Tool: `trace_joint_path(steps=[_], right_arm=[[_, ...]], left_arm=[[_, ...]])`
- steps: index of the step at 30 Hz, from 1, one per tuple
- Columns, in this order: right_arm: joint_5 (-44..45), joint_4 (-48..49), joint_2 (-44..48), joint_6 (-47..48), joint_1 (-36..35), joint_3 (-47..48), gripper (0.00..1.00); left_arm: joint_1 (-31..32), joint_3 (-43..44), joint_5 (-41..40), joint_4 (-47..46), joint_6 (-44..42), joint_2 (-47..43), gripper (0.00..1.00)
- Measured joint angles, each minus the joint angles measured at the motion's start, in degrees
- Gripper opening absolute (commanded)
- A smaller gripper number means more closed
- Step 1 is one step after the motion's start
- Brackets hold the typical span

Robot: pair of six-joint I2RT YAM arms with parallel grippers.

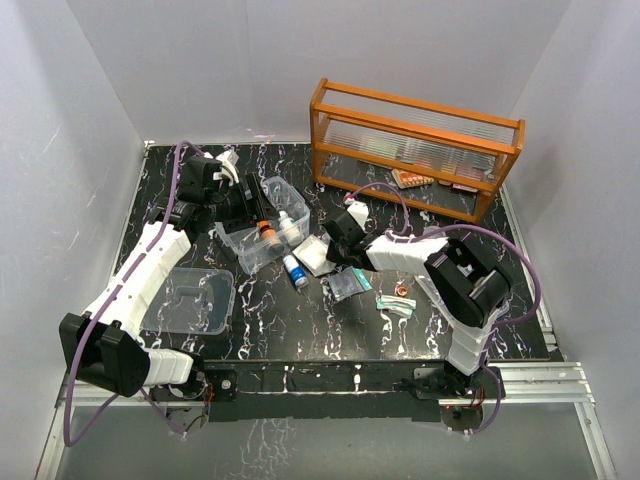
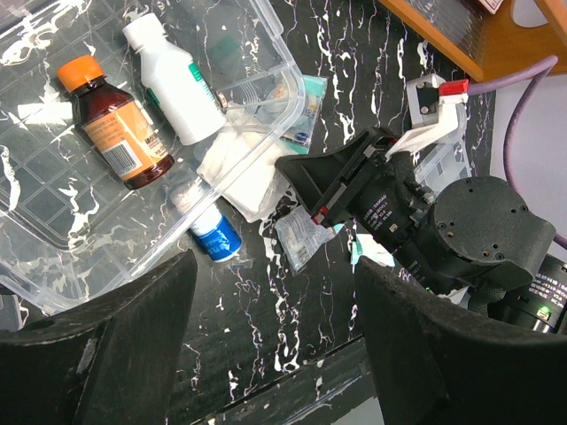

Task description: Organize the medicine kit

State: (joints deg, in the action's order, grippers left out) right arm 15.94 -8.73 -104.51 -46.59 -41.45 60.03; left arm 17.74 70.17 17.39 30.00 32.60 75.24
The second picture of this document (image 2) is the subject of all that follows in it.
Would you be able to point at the white medicine bottle green label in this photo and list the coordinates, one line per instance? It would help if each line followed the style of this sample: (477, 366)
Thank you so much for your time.
(174, 81)

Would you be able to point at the blue header plastic packet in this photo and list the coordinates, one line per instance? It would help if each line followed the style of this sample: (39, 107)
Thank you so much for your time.
(300, 237)

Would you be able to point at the teal bandage packet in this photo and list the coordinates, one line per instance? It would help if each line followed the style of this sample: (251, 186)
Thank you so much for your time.
(299, 135)

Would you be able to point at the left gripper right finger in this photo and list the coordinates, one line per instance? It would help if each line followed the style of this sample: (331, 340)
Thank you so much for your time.
(434, 362)

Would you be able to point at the blue white bandage roll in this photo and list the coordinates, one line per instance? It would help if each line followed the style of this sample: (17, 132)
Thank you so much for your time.
(212, 229)

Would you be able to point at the clear compartment organizer tray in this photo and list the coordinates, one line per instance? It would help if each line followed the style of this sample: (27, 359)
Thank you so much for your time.
(445, 163)

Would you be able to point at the white gauze pad packet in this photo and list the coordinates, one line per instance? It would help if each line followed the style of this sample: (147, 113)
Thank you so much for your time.
(241, 148)

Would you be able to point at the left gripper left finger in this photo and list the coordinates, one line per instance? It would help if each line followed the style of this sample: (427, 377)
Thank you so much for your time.
(111, 360)

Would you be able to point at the clear plastic medicine box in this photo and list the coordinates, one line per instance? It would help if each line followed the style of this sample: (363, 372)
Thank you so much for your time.
(70, 229)

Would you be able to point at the orange wooden shelf rack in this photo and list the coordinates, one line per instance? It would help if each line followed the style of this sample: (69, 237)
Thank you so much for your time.
(487, 44)

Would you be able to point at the brown bottle orange cap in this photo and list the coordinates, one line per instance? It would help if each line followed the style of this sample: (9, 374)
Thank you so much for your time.
(115, 124)

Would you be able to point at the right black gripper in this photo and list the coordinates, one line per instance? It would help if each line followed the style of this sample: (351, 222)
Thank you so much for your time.
(478, 230)

